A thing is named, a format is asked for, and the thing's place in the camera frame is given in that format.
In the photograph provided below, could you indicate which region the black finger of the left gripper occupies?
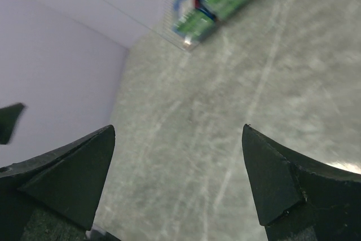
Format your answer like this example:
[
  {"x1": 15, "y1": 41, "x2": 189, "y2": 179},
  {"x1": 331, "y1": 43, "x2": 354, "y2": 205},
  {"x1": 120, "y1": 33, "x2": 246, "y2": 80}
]
[{"x1": 1, "y1": 103, "x2": 25, "y2": 145}]

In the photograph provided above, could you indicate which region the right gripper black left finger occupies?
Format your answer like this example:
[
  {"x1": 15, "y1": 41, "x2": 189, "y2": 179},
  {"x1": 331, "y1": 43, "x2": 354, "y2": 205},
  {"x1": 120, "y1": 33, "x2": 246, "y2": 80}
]
[{"x1": 1, "y1": 125, "x2": 115, "y2": 240}]

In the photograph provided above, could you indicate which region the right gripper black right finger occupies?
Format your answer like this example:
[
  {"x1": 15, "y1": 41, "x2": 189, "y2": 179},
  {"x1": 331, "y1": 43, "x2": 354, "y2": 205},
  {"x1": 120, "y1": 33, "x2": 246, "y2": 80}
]
[{"x1": 242, "y1": 125, "x2": 360, "y2": 240}]

